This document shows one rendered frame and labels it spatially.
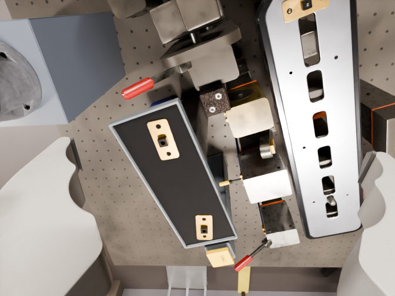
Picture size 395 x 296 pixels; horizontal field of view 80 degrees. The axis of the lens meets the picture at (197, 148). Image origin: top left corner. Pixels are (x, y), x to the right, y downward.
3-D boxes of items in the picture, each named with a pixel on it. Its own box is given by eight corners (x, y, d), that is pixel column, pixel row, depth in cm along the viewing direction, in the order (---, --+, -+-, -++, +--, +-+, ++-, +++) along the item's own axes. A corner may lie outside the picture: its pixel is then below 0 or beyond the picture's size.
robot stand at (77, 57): (73, 78, 87) (-18, 127, 52) (52, 16, 76) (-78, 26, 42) (126, 76, 85) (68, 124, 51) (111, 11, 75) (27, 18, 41)
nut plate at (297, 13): (327, -17, 44) (330, -17, 43) (329, 5, 46) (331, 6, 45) (281, 3, 46) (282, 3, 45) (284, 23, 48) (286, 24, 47)
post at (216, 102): (223, 65, 81) (231, 110, 47) (209, 70, 82) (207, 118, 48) (218, 50, 79) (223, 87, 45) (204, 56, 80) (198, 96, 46)
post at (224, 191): (228, 165, 103) (237, 258, 65) (211, 170, 105) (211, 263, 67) (223, 151, 99) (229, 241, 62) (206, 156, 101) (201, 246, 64)
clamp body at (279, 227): (273, 171, 104) (300, 244, 73) (247, 178, 107) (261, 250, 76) (270, 158, 100) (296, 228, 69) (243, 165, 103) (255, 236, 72)
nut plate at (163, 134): (180, 156, 46) (179, 160, 45) (161, 160, 47) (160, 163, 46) (166, 117, 42) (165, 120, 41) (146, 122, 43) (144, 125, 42)
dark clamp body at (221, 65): (228, 47, 79) (240, 78, 46) (195, 60, 81) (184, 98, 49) (222, 23, 75) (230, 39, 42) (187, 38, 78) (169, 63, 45)
